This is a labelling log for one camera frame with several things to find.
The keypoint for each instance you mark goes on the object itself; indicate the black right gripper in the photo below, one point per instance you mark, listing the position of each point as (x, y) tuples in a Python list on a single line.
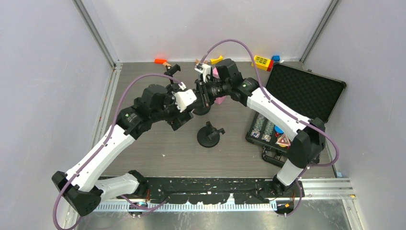
[(203, 94)]

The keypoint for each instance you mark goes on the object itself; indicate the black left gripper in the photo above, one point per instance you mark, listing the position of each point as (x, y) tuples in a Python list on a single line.
[(175, 121)]

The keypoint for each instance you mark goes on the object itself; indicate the black phone stand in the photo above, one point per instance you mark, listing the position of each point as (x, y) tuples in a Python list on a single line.
[(201, 110), (170, 71), (209, 136)]

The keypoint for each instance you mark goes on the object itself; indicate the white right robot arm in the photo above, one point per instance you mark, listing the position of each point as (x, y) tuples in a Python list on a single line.
[(306, 136)]

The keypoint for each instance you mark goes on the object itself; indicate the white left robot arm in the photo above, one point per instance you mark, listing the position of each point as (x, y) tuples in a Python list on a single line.
[(81, 185)]

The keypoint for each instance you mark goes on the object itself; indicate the yellow arch block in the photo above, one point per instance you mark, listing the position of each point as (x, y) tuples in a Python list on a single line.
[(214, 61)]

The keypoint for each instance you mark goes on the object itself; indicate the tan arch block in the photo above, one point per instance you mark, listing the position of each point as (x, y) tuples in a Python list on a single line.
[(199, 62)]

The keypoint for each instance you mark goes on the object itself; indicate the orange wooden block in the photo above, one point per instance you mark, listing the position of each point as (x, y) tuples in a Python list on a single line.
[(160, 61)]

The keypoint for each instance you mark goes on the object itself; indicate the purple poker chip stack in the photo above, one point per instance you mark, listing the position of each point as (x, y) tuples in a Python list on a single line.
[(259, 123)]

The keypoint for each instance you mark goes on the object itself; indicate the yellow toy brick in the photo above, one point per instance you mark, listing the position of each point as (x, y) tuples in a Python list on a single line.
[(260, 62)]

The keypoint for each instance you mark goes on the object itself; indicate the red toy brick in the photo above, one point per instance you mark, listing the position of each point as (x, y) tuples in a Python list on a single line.
[(270, 65)]

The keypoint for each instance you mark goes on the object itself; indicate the blue-green poker chip stack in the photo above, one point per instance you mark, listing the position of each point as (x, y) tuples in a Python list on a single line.
[(269, 127)]

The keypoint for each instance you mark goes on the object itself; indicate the blue toy brick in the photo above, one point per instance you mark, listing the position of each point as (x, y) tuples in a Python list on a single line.
[(276, 58)]

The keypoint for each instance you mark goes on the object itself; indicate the blue round game chip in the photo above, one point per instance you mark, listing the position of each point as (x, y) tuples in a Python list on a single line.
[(278, 130)]

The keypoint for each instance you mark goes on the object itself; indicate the red triangle game piece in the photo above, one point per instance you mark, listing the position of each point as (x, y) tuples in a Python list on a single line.
[(283, 140)]

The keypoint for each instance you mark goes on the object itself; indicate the black foam-lined case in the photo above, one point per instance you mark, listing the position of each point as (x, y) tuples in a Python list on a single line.
[(309, 94)]

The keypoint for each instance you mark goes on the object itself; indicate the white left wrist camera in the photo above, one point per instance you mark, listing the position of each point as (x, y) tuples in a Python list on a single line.
[(184, 98)]

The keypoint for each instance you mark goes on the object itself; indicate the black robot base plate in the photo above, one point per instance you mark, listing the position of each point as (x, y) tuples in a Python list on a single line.
[(210, 191)]

